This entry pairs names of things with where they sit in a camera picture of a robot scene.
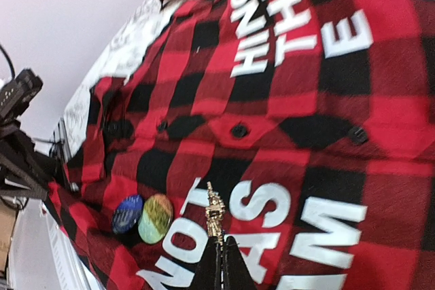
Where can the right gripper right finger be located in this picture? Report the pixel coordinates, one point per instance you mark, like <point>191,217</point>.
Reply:
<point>236,275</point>

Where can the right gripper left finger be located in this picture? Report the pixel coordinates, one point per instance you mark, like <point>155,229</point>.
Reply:
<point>208,271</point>

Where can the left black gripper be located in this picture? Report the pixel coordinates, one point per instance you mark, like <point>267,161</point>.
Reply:
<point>25,172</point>

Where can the red black plaid shirt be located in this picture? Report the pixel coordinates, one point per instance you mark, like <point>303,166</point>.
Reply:
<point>312,119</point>

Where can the green orange round badge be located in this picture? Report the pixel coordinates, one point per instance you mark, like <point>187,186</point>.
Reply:
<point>156,219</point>

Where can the blue round badge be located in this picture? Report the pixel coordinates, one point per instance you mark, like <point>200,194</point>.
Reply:
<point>127,214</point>

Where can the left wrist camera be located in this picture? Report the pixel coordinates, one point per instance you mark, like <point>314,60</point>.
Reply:
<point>17,94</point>

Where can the aluminium front rail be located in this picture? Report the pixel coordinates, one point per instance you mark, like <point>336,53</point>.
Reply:
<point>41,256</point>

